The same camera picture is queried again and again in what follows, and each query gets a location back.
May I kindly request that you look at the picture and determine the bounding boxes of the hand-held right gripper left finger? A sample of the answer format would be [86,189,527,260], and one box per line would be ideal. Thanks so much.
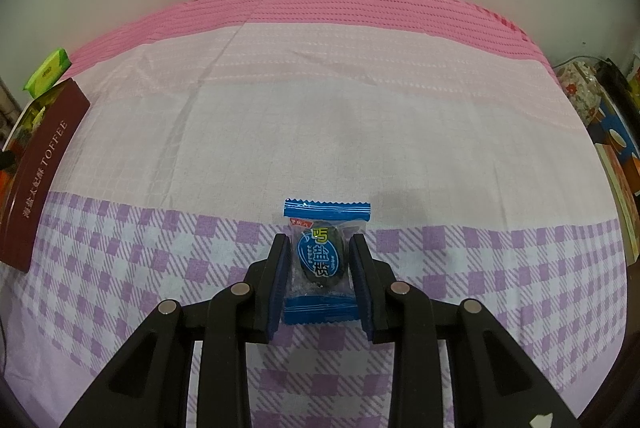
[60,233,292,428]

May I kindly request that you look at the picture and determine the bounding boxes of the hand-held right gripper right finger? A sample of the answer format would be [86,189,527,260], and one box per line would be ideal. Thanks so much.
[348,234,581,428]

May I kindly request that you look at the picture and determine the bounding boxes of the maroon toffee tin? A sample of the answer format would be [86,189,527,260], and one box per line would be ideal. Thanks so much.
[0,78,92,273]

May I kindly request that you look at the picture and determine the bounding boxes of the dark blue candy packet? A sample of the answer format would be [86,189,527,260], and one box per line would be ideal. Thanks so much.
[283,199,372,325]

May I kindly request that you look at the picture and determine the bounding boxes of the small green box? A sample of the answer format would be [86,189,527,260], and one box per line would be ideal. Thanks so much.
[23,48,71,98]

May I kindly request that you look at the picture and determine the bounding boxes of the stack of books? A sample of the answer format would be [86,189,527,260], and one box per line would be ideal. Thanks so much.
[595,143,640,263]

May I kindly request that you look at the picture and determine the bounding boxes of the blue box with cup print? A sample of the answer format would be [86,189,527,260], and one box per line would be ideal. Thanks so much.
[590,92,640,159]

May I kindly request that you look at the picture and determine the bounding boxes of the black cable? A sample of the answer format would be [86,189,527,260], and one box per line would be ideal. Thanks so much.
[552,54,608,71]

